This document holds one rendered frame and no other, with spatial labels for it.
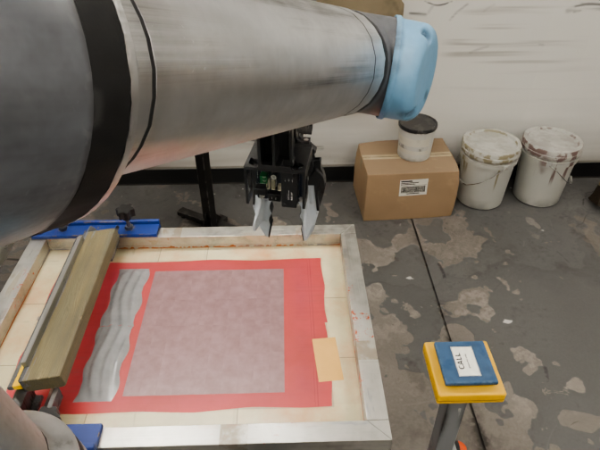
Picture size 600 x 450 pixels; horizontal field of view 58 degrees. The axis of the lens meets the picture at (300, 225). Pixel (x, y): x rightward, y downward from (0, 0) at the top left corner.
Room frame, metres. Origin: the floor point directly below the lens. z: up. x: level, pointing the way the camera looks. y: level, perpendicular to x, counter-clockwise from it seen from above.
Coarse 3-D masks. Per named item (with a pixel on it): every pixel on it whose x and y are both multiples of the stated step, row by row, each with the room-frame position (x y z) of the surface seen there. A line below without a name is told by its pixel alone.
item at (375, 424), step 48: (48, 240) 1.02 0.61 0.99; (144, 240) 1.02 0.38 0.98; (192, 240) 1.03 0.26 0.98; (240, 240) 1.03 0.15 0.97; (288, 240) 1.03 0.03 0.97; (336, 240) 1.04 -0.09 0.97; (0, 336) 0.73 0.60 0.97; (144, 432) 0.51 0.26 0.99; (192, 432) 0.51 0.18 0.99; (240, 432) 0.51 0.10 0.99; (288, 432) 0.51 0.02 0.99; (336, 432) 0.51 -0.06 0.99; (384, 432) 0.51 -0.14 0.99
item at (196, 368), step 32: (160, 352) 0.70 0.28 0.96; (192, 352) 0.70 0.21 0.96; (224, 352) 0.70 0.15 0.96; (256, 352) 0.70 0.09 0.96; (288, 352) 0.70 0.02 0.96; (128, 384) 0.63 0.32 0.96; (160, 384) 0.63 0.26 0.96; (192, 384) 0.63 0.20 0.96; (224, 384) 0.63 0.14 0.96; (256, 384) 0.63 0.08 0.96; (288, 384) 0.63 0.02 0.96; (320, 384) 0.63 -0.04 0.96
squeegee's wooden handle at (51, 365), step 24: (96, 240) 0.93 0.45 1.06; (96, 264) 0.85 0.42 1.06; (72, 288) 0.78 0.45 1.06; (96, 288) 0.79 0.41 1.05; (72, 312) 0.71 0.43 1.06; (48, 336) 0.66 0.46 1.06; (72, 336) 0.65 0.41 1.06; (48, 360) 0.60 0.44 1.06; (72, 360) 0.61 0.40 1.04; (24, 384) 0.56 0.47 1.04; (48, 384) 0.57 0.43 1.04
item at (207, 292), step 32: (160, 288) 0.88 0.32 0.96; (192, 288) 0.88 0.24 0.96; (224, 288) 0.88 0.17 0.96; (256, 288) 0.88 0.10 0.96; (288, 288) 0.88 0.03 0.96; (320, 288) 0.88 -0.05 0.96; (96, 320) 0.79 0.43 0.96; (160, 320) 0.79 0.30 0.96; (192, 320) 0.79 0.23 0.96; (224, 320) 0.79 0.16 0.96; (256, 320) 0.79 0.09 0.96; (288, 320) 0.79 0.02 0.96; (320, 320) 0.79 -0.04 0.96
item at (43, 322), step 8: (80, 240) 0.92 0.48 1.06; (72, 248) 0.90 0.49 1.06; (72, 256) 0.87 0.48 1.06; (72, 264) 0.85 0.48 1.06; (64, 272) 0.82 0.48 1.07; (64, 280) 0.80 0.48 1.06; (56, 288) 0.77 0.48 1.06; (56, 296) 0.75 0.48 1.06; (48, 304) 0.73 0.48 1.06; (48, 312) 0.71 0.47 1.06; (40, 320) 0.69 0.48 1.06; (48, 320) 0.70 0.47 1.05; (40, 328) 0.67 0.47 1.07; (32, 336) 0.65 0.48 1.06; (40, 336) 0.66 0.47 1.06; (32, 344) 0.63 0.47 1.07; (32, 352) 0.62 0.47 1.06; (24, 360) 0.60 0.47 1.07
